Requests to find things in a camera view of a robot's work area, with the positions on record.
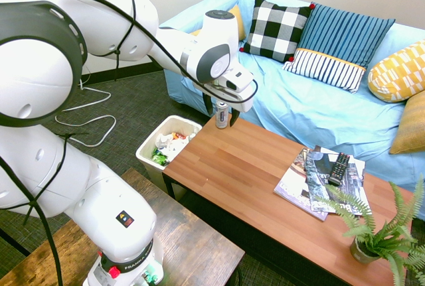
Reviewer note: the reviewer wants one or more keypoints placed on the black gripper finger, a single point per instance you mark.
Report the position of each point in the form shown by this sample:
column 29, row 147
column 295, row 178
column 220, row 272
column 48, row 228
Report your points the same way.
column 208, row 104
column 234, row 116

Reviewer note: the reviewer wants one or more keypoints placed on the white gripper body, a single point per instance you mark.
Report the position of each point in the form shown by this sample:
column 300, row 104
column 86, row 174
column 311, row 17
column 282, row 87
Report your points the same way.
column 239, row 98

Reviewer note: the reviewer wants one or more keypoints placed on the silver drink can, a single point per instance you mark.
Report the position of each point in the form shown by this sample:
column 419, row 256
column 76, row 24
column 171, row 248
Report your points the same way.
column 221, row 116

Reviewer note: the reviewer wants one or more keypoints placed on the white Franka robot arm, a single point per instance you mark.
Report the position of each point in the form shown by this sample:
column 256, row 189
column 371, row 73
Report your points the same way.
column 33, row 77

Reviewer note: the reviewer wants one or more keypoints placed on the orange red tea can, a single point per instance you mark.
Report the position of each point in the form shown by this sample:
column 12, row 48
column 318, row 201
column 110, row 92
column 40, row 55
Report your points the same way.
column 181, row 136

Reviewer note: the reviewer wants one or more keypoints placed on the green drink can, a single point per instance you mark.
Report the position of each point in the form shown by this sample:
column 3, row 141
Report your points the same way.
column 159, row 158

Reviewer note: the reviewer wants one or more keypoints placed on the white trash bin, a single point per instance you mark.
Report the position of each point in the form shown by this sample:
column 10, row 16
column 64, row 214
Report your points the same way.
column 146, row 153

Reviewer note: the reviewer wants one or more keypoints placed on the crumpled white tissue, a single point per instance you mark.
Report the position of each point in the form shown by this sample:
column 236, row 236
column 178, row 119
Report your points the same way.
column 172, row 148

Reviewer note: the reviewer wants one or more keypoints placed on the sofa with light blue cover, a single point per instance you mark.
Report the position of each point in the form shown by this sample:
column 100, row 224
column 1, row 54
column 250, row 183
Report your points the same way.
column 299, row 107

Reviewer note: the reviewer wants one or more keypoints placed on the plain yellow pillow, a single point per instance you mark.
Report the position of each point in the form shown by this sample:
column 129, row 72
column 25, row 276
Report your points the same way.
column 239, row 24

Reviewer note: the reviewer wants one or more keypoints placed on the black white checkered pillow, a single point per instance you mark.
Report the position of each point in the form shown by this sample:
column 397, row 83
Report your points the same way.
column 275, row 27

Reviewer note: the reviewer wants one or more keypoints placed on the stack of magazines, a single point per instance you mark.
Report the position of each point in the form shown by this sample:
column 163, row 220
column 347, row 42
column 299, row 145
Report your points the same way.
column 292, row 186

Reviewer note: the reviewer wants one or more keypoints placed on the magazine with dark cover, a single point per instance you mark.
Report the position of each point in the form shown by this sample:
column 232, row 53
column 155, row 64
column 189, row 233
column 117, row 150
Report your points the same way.
column 320, row 180

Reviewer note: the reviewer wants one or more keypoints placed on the black remote control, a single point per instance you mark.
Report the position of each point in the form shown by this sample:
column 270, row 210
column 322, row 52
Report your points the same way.
column 340, row 168

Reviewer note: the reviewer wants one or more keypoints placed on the blue striped pillow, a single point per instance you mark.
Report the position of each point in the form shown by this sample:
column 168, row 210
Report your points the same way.
column 342, row 37

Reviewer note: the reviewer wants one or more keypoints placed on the rustic wooden robot table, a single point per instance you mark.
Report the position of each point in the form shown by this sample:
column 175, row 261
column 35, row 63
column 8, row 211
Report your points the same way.
column 186, row 239

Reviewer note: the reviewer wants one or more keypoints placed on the magazine with grey cover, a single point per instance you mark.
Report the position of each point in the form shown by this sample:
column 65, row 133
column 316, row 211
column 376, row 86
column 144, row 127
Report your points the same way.
column 357, row 166

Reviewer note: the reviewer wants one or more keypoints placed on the yellow white patterned pillow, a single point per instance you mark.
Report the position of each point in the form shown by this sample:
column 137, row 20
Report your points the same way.
column 395, row 73

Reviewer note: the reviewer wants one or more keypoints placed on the mustard textured pillow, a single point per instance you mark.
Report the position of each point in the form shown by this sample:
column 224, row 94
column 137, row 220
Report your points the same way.
column 411, row 123

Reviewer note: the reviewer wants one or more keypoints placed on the potted green fern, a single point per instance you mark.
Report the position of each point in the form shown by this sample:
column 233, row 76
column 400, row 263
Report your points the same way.
column 363, row 249

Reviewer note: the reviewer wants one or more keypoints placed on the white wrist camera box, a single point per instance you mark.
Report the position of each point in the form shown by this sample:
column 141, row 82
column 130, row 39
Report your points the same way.
column 237, row 78

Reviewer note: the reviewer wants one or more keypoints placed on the wooden coffee table black frame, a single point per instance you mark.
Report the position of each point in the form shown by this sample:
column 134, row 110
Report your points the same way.
column 239, row 173

